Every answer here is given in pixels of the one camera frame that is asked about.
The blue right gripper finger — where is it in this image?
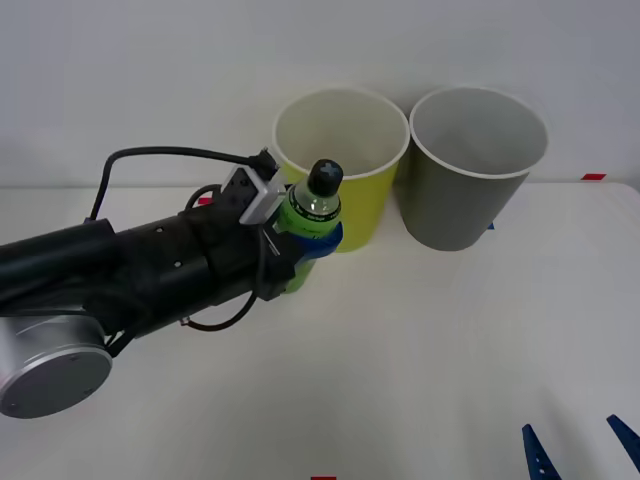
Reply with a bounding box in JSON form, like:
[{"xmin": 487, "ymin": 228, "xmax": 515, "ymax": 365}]
[
  {"xmin": 606, "ymin": 413, "xmax": 640, "ymax": 474},
  {"xmin": 521, "ymin": 423, "xmax": 562, "ymax": 480}
]

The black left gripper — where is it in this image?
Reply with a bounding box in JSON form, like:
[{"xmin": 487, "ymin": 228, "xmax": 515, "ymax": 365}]
[{"xmin": 187, "ymin": 185, "xmax": 347, "ymax": 305}]

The green bottle with black cap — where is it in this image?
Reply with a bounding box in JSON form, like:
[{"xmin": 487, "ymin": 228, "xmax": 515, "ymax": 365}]
[{"xmin": 276, "ymin": 158, "xmax": 346, "ymax": 296}]

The yellow-green plastic bin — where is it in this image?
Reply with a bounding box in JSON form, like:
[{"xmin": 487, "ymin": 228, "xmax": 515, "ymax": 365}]
[{"xmin": 271, "ymin": 87, "xmax": 411, "ymax": 254}]

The grey plastic bin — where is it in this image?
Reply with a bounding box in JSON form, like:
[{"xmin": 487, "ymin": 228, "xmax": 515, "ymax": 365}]
[{"xmin": 408, "ymin": 85, "xmax": 549, "ymax": 253}]

